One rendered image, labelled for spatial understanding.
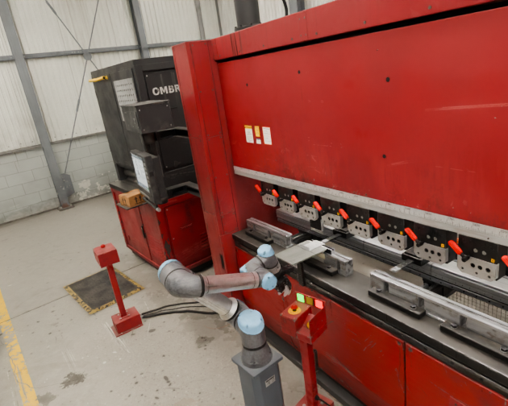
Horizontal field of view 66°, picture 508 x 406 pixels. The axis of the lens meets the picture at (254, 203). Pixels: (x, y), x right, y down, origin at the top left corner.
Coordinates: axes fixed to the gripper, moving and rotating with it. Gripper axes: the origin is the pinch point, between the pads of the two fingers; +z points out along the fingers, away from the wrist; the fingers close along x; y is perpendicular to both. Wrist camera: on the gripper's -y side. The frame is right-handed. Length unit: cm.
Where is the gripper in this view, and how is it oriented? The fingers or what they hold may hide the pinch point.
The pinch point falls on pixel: (288, 292)
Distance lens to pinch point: 214.9
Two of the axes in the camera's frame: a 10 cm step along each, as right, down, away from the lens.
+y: -5.6, 6.3, -5.4
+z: 3.5, 7.7, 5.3
